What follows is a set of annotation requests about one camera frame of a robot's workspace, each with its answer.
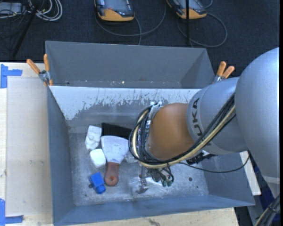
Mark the clear plastic piece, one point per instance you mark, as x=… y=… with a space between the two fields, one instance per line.
x=131 y=159

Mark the white rounded block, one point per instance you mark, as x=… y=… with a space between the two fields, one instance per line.
x=97 y=158

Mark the black flat thing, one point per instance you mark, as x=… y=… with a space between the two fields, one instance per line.
x=114 y=129

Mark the blue plastic toy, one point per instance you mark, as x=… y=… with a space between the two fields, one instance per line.
x=97 y=182

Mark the black cylinder on white bracket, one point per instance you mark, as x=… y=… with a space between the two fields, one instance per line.
x=195 y=159

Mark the white toy figure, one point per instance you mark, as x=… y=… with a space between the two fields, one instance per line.
x=93 y=136

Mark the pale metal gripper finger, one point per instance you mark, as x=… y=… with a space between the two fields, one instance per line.
x=145 y=184
x=140 y=190

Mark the pale wood flat board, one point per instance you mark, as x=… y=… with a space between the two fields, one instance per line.
x=26 y=145

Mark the grey metal bin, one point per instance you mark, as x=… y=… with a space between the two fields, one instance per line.
x=122 y=65

